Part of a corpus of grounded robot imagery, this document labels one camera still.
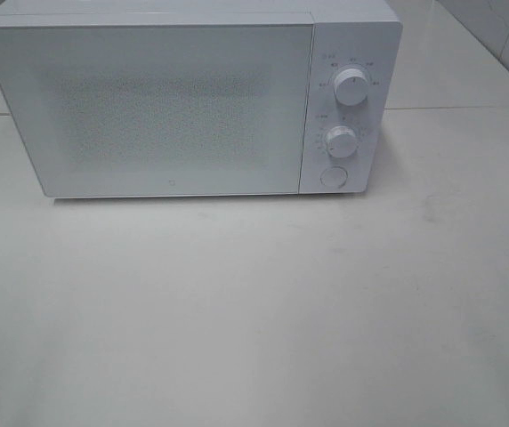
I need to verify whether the white timer knob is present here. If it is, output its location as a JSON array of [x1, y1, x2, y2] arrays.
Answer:
[[326, 125, 359, 158]]

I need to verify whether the round white door button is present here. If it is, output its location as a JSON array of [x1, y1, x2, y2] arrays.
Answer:
[[320, 166, 348, 189]]

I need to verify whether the white microwave door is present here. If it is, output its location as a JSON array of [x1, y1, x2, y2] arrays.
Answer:
[[0, 25, 312, 198]]

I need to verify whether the white microwave oven body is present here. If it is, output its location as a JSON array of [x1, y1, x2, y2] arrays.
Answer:
[[0, 1, 403, 197]]

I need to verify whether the upper white power knob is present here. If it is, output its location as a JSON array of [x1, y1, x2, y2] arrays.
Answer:
[[332, 65, 370, 107]]

